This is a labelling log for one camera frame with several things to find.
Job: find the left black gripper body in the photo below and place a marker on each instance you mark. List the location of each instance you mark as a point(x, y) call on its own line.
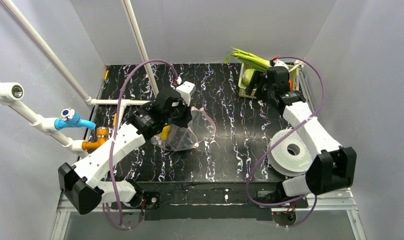
point(183, 116)

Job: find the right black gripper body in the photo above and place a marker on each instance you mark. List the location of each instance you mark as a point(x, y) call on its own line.
point(261, 88)

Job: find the yellow bell pepper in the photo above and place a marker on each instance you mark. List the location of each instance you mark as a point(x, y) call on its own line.
point(163, 135)

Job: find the clear zip top bag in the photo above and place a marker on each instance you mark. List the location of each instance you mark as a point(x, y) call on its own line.
point(201, 126)

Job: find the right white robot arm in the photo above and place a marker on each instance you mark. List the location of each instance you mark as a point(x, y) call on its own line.
point(333, 165)

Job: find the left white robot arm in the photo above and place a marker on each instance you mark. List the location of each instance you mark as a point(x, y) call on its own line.
point(82, 182)

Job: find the green cabbage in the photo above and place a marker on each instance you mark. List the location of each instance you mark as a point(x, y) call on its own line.
point(247, 76)

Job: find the green white leek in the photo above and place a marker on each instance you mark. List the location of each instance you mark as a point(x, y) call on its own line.
point(250, 59)

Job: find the orange fruit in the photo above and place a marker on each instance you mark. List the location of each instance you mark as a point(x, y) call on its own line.
point(290, 84)

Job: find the white tape roll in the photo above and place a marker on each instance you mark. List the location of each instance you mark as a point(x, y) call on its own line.
point(290, 157)

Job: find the blue pipe fitting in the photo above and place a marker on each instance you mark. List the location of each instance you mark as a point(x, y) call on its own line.
point(69, 118)

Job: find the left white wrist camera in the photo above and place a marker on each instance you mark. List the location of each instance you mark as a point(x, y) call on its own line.
point(186, 89)

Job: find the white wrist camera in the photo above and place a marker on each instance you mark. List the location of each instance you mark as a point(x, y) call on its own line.
point(276, 62)
point(186, 89)

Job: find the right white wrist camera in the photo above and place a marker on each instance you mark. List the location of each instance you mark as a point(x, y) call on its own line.
point(276, 62)

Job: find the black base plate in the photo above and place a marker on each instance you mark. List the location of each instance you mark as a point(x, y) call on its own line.
point(196, 200)

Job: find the aluminium frame rail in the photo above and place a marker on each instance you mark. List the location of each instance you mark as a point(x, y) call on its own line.
point(244, 128)

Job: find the white pvc pipe frame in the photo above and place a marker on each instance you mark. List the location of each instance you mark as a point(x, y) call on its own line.
point(35, 86)

